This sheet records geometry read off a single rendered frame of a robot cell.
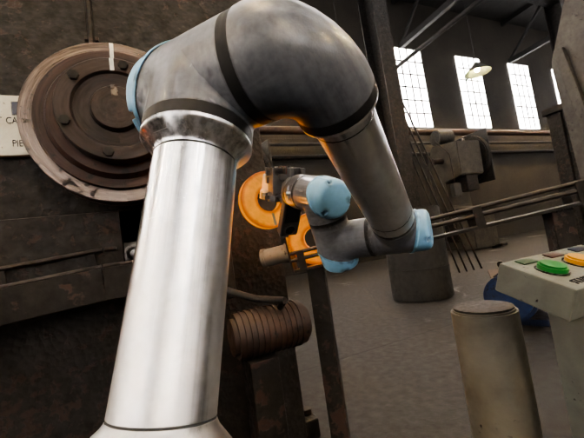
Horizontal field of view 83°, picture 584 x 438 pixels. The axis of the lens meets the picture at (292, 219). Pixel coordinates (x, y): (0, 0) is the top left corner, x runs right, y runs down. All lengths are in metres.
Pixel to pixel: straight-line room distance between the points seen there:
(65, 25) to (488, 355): 1.47
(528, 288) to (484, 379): 0.22
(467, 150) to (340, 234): 8.11
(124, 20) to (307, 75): 1.16
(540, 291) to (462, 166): 7.92
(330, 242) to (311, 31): 0.40
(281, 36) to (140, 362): 0.29
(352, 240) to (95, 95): 0.75
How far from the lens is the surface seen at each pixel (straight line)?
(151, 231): 0.31
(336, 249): 0.64
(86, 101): 1.05
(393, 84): 5.38
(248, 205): 0.88
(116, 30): 1.42
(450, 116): 11.93
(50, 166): 1.09
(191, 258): 0.29
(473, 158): 8.76
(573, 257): 0.71
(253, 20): 0.34
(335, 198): 0.59
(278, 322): 0.94
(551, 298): 0.62
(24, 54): 1.39
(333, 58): 0.34
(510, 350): 0.76
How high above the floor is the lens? 0.70
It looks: 4 degrees up
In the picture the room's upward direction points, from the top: 8 degrees counter-clockwise
